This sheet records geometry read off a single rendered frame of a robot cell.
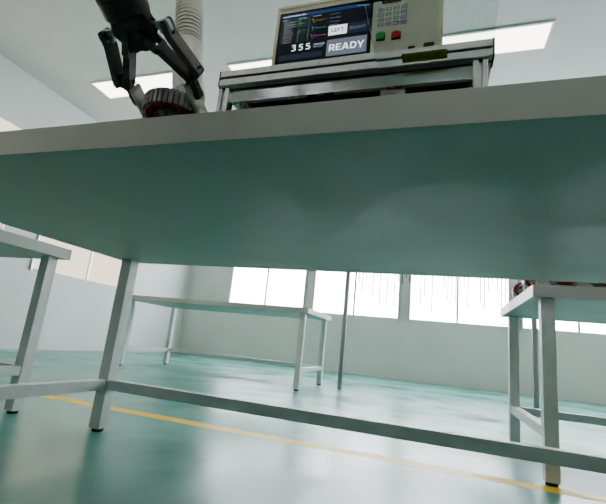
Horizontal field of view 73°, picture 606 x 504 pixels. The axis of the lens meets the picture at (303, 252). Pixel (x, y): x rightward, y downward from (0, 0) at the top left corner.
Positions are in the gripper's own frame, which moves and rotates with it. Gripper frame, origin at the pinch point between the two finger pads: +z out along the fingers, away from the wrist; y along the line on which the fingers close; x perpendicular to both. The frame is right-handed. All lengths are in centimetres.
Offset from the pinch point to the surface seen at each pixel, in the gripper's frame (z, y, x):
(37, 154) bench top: -1.8, 18.7, 16.3
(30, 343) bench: 99, 123, 5
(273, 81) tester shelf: 11.0, -7.3, -34.0
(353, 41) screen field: 8, -27, -44
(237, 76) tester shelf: 9.3, 3.1, -35.8
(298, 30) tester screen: 5, -12, -50
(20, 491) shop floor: 65, 46, 58
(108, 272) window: 364, 434, -250
